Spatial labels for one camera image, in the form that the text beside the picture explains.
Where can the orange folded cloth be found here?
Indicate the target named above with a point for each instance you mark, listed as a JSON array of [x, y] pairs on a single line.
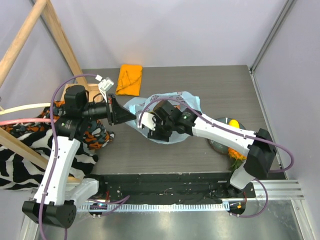
[[129, 80]]

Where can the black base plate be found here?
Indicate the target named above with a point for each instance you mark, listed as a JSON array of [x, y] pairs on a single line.
[[169, 188]]

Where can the orange patterned cloth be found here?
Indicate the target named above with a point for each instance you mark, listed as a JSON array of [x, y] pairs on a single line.
[[91, 132]]

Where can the blue ceramic plate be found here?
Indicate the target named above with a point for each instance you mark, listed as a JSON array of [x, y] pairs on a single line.
[[221, 144]]

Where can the wooden rack frame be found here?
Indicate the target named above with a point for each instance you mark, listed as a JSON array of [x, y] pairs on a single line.
[[40, 68]]

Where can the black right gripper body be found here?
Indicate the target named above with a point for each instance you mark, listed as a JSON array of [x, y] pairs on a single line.
[[160, 120]]

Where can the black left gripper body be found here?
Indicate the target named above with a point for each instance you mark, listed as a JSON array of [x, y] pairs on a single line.
[[100, 110]]

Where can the fake yellow mango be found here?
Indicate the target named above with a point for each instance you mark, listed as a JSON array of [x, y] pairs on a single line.
[[234, 123]]

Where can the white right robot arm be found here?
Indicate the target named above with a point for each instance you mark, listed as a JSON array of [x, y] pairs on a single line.
[[256, 146]]

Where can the pink plastic hanger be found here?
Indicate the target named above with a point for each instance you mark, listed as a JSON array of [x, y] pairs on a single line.
[[25, 120]]

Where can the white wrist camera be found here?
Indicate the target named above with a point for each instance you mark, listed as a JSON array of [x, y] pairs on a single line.
[[146, 120], [104, 85]]

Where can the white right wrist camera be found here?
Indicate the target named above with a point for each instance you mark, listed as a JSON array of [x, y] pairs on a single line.
[[146, 120]]

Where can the fake pineapple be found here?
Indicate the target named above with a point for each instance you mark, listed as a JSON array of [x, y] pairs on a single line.
[[238, 159]]

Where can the white slotted cable rail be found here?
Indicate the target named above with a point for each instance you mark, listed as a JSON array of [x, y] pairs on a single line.
[[139, 208]]

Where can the light blue plastic bag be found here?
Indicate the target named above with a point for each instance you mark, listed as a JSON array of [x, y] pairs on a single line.
[[139, 105]]

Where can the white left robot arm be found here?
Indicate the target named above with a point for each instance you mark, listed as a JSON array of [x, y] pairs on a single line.
[[50, 205]]

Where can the cream plastic hanger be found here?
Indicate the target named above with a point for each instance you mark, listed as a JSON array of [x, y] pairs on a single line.
[[24, 107]]

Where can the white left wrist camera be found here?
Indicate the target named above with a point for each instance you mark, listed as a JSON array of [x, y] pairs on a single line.
[[104, 85]]

